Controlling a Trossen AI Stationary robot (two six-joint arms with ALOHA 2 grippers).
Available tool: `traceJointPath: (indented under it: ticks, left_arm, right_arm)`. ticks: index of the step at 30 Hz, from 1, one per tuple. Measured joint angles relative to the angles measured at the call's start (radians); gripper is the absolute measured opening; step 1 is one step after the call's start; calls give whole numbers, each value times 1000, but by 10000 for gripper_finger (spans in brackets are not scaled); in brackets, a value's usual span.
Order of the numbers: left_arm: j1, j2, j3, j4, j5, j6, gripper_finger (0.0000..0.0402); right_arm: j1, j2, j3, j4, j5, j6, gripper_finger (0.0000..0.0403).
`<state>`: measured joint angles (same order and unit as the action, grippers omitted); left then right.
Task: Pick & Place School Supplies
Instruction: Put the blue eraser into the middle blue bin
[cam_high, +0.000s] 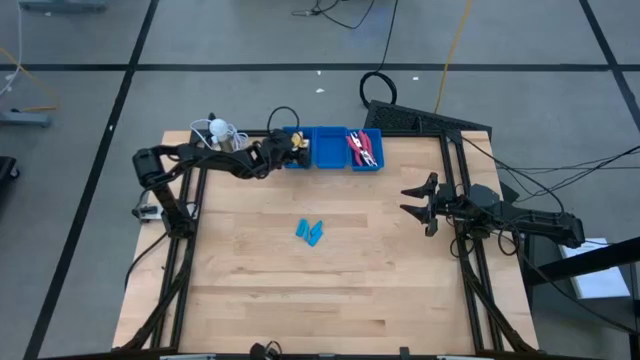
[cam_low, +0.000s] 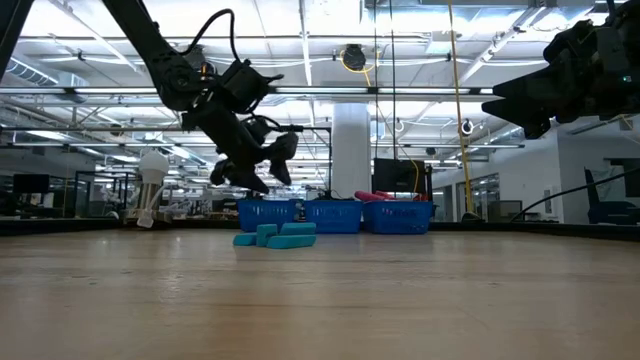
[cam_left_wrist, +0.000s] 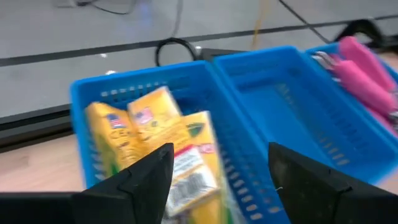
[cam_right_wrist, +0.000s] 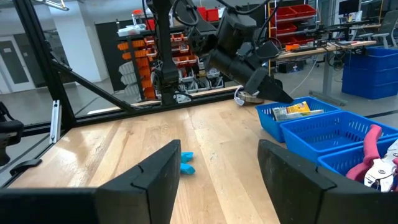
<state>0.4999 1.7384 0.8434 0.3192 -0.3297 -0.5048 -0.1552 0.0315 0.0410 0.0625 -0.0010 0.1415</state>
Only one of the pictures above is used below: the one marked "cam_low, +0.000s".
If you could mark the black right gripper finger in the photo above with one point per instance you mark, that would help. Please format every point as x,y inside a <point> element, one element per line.
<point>540,86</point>
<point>535,112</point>

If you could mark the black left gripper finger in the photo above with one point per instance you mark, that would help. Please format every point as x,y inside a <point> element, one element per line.
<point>282,150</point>
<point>245,180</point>

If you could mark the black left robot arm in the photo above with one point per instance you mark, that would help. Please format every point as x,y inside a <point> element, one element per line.
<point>150,45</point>

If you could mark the blue slotted plastic basket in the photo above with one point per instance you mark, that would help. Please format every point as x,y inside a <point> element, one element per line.
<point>332,216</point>
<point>397,217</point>
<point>267,215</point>

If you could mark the white building column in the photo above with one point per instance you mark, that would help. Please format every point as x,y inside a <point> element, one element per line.
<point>351,150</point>

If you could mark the white bulb table lamp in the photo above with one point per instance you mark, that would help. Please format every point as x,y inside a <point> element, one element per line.
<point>153,167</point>

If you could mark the black equipment case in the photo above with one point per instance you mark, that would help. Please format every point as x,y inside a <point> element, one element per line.
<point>395,175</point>

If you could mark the blue chair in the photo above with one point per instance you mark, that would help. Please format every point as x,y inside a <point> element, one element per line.
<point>610,210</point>

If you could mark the black metal stand frame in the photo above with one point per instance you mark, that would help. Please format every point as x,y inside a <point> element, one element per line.
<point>330,160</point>

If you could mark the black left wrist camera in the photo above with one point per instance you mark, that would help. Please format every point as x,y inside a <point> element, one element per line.
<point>247,85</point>

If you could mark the black aluminium table frame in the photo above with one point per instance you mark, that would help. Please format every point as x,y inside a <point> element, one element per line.
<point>50,226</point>

